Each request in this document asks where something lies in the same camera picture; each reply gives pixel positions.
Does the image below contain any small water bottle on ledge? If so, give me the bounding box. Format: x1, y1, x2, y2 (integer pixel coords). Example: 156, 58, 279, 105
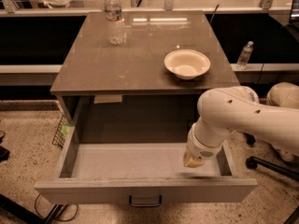
237, 41, 253, 70

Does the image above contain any grey drawer cabinet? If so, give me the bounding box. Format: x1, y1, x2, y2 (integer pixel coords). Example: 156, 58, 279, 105
51, 11, 238, 144

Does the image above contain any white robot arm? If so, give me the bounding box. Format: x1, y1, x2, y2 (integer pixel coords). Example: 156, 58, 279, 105
183, 82, 299, 168

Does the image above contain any black cable loop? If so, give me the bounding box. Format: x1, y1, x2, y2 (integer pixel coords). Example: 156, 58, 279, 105
34, 193, 80, 223

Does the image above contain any white bowl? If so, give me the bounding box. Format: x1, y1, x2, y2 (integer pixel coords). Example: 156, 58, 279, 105
164, 49, 210, 80

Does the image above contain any wire mesh basket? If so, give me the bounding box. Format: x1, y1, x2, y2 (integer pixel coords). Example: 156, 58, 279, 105
52, 117, 70, 148

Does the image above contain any clear water bottle on cabinet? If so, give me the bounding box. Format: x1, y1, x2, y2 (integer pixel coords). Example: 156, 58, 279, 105
104, 0, 124, 45

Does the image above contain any black chair base right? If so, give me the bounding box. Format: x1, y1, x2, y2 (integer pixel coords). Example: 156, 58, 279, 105
246, 156, 299, 224

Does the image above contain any grey top drawer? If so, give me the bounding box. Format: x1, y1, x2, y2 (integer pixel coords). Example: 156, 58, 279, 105
36, 95, 257, 207

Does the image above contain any black stand leg left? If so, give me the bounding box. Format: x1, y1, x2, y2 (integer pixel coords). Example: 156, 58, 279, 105
0, 193, 64, 224

